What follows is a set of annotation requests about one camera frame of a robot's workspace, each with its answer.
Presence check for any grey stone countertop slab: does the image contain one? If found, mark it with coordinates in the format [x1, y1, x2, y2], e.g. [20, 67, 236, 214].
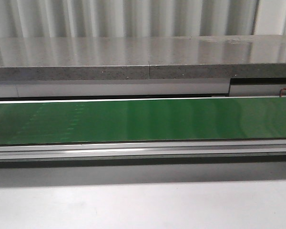
[0, 35, 286, 81]

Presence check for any aluminium conveyor frame rail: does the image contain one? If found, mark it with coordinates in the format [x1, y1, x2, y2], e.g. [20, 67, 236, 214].
[0, 139, 286, 162]

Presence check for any white corrugated curtain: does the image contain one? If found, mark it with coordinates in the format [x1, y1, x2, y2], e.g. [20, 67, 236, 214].
[0, 0, 286, 38]

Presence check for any green conveyor belt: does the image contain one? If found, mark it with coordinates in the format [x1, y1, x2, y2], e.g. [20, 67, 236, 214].
[0, 97, 286, 145]

